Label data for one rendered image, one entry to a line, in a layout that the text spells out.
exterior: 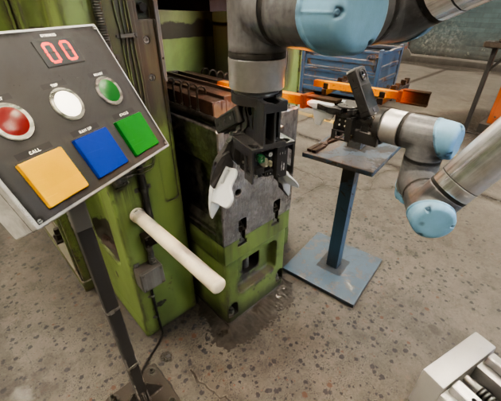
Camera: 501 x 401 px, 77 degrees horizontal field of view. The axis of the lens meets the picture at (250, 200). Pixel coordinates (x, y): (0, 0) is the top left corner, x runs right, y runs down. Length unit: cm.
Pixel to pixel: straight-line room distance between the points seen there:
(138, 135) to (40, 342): 123
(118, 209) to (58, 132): 54
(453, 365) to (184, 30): 138
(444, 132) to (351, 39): 43
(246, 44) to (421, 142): 44
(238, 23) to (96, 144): 34
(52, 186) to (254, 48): 36
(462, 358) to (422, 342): 103
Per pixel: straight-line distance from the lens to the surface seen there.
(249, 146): 43
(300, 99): 88
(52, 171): 58
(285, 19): 36
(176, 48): 148
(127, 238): 118
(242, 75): 42
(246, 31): 41
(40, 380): 162
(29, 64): 66
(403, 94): 122
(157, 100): 106
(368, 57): 466
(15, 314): 191
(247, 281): 149
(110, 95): 71
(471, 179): 64
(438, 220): 65
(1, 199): 57
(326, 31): 32
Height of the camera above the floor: 124
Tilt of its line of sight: 32 degrees down
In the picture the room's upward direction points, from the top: straight up
